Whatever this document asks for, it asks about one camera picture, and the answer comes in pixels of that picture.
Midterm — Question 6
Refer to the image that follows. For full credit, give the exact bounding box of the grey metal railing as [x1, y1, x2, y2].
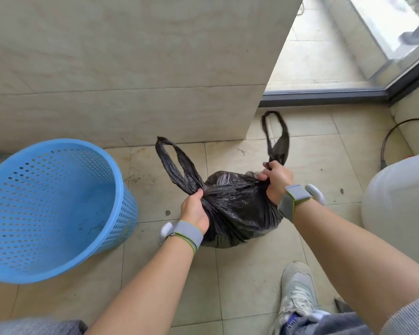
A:
[397, 15, 419, 46]

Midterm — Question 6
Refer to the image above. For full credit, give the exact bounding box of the grey ribbed sleeve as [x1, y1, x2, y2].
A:
[381, 293, 419, 335]

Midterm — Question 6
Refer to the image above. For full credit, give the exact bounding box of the white wrist tracker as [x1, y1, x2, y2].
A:
[157, 222, 174, 246]
[304, 184, 326, 206]

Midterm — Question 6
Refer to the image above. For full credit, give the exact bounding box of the person's left hand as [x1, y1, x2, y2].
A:
[177, 189, 210, 235]

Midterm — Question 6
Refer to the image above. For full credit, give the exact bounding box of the person's right hand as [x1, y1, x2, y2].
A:
[258, 160, 294, 206]

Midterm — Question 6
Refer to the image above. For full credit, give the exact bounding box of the dark grey sliding door frame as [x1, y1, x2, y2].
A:
[259, 48, 419, 109]

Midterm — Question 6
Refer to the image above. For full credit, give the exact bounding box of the black cable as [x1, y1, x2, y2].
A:
[381, 117, 419, 170]

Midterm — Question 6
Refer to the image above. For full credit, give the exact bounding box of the grey sneaker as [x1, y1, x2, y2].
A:
[277, 261, 331, 330]

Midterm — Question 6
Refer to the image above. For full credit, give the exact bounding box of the blue perforated plastic basket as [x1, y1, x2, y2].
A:
[0, 138, 139, 285]

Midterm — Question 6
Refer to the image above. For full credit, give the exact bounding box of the grey wrist band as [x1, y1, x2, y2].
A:
[167, 220, 204, 256]
[277, 184, 312, 224]

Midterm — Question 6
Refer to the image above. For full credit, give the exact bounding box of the person's right forearm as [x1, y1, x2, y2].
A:
[293, 198, 419, 334]

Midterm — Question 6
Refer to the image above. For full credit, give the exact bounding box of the person's left forearm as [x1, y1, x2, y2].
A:
[85, 236, 197, 335]

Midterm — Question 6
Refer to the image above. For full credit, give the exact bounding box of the black plastic garbage bag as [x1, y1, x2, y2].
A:
[155, 111, 290, 249]

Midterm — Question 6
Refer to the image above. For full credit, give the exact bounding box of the large white plastic container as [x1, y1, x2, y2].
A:
[361, 149, 419, 263]

